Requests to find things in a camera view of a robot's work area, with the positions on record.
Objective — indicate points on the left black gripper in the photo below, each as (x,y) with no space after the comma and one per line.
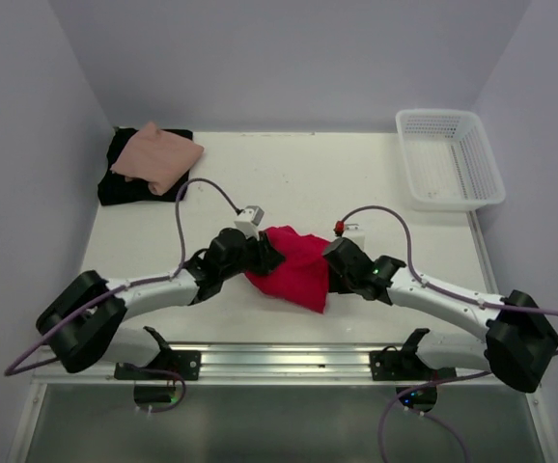
(268,257)

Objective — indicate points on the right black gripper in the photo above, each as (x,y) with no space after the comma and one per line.
(334,284)

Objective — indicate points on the red t shirt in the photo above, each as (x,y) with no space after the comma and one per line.
(303,278)

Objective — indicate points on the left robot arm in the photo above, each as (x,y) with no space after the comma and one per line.
(84,325)

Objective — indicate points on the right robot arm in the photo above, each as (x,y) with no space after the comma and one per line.
(496,334)

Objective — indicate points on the folded pink t shirt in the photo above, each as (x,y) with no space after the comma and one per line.
(159,157)

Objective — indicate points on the white plastic basket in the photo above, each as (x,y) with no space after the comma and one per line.
(448,162)

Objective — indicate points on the folded black t shirt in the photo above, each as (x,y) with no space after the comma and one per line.
(114,189)

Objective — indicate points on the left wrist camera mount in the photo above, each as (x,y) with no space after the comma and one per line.
(248,221)

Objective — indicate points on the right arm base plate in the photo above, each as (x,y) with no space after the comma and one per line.
(392,364)

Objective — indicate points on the aluminium rail frame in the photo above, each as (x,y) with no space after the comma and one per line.
(236,363)

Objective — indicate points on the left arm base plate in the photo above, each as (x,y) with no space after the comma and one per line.
(185,363)

